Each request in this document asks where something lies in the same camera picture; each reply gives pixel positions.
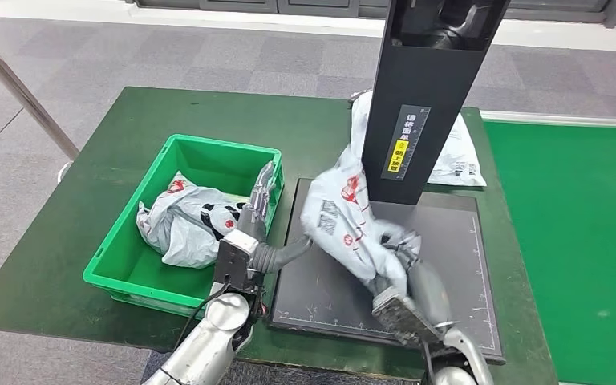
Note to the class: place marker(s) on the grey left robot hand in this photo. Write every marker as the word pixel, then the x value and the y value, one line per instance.
pixel 252 226

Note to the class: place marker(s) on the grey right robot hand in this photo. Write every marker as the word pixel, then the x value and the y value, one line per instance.
pixel 430 292

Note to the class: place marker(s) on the grey parcel bag black marks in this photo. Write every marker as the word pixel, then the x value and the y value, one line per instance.
pixel 186 234

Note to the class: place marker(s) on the grey parcel bag red print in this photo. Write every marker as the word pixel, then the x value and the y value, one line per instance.
pixel 340 223

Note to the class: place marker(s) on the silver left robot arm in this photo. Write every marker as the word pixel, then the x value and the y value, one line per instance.
pixel 207 345

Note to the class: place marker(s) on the white flat parcel bag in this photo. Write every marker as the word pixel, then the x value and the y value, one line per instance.
pixel 459 159

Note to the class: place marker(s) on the green conveyor belt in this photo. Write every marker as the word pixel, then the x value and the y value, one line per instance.
pixel 579 212

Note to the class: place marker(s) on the green plastic crate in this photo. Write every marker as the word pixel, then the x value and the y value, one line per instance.
pixel 148 281

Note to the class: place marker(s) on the green table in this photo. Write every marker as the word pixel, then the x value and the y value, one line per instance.
pixel 127 122

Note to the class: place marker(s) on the white pole foot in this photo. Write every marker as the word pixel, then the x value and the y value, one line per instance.
pixel 63 172

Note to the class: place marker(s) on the black scanner column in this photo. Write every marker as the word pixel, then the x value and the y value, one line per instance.
pixel 414 95

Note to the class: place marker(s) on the metal pole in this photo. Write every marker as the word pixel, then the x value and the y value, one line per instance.
pixel 21 95

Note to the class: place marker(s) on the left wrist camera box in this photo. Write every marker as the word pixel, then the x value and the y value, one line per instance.
pixel 233 260

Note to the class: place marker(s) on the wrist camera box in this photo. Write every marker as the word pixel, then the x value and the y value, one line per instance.
pixel 233 260
pixel 401 319

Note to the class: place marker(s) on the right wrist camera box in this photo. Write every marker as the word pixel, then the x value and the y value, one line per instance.
pixel 401 319

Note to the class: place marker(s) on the black scanner base plate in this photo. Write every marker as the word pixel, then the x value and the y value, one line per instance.
pixel 446 255

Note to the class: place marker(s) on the white conveyor frame rail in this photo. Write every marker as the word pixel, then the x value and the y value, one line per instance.
pixel 552 118

